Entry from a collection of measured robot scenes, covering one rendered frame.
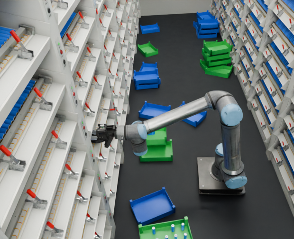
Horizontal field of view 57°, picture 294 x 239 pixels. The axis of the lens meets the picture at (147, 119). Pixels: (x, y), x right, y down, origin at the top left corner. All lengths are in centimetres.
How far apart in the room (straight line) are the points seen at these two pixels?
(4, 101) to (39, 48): 28
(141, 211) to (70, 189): 107
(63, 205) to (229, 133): 100
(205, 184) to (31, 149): 159
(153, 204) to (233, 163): 74
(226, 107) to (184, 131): 128
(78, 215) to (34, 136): 60
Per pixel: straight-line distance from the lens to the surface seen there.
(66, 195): 126
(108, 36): 242
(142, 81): 334
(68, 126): 124
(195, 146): 267
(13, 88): 81
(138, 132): 156
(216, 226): 221
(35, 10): 104
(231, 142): 175
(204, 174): 230
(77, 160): 137
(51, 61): 111
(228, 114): 157
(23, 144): 92
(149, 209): 226
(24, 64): 91
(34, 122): 99
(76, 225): 141
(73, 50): 138
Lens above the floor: 194
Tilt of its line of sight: 41 degrees down
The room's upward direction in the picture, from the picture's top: 5 degrees counter-clockwise
